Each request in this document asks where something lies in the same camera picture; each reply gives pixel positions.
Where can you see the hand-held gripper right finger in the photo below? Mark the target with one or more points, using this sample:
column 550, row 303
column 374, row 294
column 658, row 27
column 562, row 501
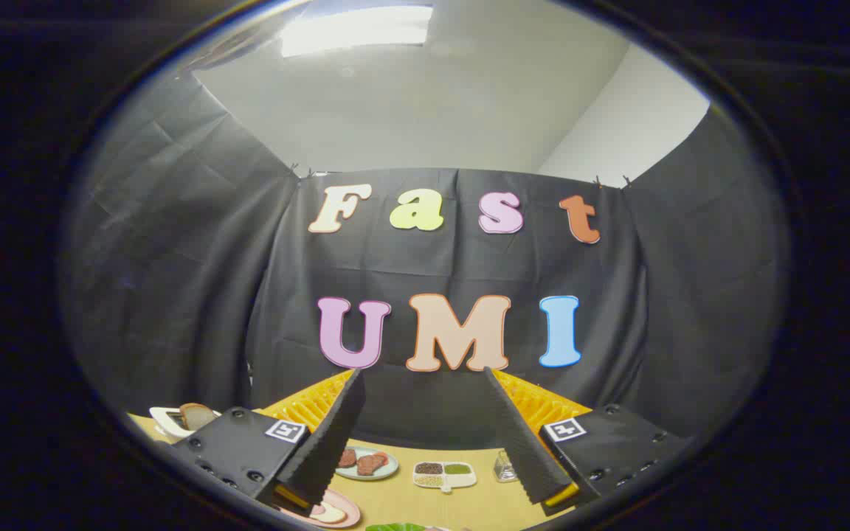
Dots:
column 524, row 442

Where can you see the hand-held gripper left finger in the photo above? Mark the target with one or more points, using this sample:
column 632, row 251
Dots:
column 329, row 450

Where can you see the green lettuce leaf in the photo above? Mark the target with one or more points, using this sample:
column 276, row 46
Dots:
column 395, row 527

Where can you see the plain white bread slice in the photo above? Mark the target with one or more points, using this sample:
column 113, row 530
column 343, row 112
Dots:
column 196, row 417

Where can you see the brown meat patty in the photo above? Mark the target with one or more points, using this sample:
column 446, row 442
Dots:
column 347, row 458
column 370, row 464

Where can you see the pink round plate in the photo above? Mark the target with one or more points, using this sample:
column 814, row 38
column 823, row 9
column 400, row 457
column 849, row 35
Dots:
column 351, row 505

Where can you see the light blue oval plate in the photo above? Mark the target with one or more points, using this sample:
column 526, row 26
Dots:
column 388, row 470

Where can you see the bread slice under ham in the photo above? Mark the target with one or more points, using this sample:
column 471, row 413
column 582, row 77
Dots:
column 333, row 516

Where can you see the pile of green beans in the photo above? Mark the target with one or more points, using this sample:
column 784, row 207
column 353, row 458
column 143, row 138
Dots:
column 457, row 468

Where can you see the white divided dish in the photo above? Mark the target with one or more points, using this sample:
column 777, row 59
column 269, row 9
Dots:
column 462, row 481

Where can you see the pile of dark beans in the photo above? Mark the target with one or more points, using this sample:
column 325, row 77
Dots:
column 429, row 468

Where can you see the pile of yellow beans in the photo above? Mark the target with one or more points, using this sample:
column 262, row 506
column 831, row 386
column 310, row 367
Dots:
column 429, row 481

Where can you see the cream white toaster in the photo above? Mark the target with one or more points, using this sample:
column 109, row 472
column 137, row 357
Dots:
column 163, row 422

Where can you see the ceiling light panel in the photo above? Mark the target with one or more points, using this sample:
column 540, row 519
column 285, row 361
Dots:
column 358, row 29

